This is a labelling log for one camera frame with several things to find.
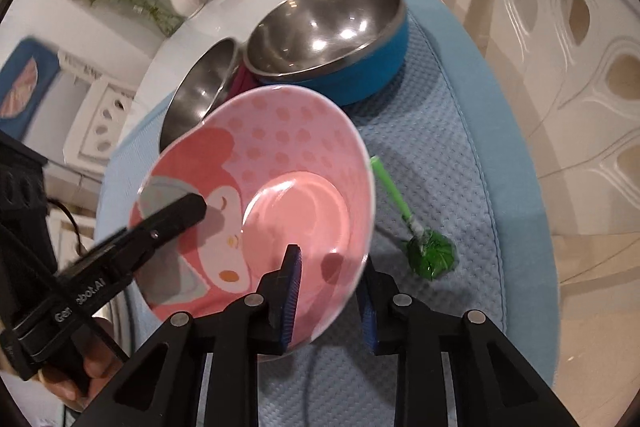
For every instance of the chair with blue cover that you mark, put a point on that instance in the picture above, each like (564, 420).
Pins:
(25, 82)

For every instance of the steel bowl with magenta outside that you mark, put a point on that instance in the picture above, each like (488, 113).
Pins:
(200, 87)

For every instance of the steel bowl with blue outside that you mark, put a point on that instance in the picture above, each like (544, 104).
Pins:
(325, 22)

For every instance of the large white carved chair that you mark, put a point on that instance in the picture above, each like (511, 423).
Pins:
(545, 72)

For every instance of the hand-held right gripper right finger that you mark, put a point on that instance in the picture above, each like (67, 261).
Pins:
(367, 322)

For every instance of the blue textured table mat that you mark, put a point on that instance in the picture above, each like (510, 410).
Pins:
(440, 132)

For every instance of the pink cartoon print bowl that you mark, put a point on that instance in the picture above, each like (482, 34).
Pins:
(300, 147)

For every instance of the person's left hand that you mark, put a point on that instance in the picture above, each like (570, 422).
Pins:
(100, 357)

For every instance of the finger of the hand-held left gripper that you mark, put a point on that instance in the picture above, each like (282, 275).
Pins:
(170, 219)

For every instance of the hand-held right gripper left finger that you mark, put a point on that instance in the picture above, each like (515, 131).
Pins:
(292, 292)

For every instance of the green wrapped lollipop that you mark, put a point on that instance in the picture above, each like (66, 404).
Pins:
(430, 254)

